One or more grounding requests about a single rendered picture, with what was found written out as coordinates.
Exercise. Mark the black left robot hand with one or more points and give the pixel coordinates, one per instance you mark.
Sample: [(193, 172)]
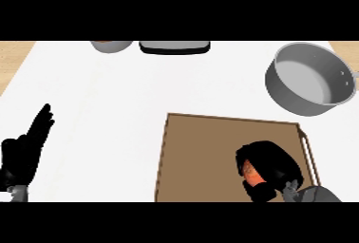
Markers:
[(28, 148)]

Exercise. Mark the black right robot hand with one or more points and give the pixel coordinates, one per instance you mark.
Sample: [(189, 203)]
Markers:
[(275, 158)]

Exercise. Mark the orange squash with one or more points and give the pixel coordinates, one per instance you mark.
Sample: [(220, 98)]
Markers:
[(252, 175)]

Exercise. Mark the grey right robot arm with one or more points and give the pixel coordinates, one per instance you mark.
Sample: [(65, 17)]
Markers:
[(310, 193)]

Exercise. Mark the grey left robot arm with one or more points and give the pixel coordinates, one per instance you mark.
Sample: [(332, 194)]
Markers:
[(17, 193)]

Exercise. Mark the brown wooden tray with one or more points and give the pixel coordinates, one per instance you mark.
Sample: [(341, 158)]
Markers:
[(210, 158)]

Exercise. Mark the grey metal pot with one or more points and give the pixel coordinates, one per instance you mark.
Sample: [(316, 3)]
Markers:
[(306, 79)]

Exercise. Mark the grey bowl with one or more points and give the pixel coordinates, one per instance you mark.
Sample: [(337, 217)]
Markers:
[(111, 46)]

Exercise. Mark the black and grey appliance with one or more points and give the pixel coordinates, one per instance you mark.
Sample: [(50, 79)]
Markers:
[(174, 47)]

